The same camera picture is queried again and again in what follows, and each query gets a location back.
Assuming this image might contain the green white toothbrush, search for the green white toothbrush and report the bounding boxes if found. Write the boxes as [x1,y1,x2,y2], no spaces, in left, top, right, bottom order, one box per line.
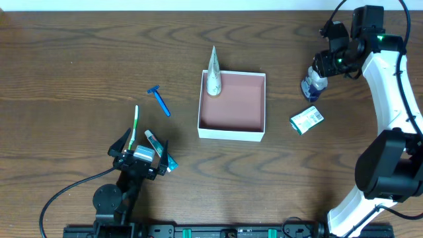
[128,105,139,150]

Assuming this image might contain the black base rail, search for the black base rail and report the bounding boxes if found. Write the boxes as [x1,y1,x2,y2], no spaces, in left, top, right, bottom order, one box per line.
[62,223,394,238]

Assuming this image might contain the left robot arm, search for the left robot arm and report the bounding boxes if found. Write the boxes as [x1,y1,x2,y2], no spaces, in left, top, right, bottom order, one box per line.
[93,129,169,238]

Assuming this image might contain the teal toothpaste tube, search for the teal toothpaste tube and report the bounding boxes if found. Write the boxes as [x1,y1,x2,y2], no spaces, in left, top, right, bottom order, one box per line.
[144,130,178,172]

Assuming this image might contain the green white soap packet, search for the green white soap packet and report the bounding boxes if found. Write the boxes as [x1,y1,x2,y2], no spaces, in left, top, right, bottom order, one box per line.
[289,106,324,135]

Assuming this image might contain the blue disposable razor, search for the blue disposable razor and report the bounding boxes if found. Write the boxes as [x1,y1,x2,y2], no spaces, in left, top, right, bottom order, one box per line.
[147,85,171,117]

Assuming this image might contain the white box pink interior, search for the white box pink interior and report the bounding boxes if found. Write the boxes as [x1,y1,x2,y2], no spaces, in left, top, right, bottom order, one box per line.
[197,70,266,142]

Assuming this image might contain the white lotion tube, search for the white lotion tube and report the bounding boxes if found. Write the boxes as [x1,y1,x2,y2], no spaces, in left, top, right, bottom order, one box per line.
[206,46,222,97]

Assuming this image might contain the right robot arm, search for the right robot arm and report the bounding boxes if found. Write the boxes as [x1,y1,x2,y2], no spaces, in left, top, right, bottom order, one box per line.
[171,5,422,237]

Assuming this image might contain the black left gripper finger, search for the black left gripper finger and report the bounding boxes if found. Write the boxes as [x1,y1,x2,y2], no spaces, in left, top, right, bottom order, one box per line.
[108,128,131,155]
[158,141,169,175]

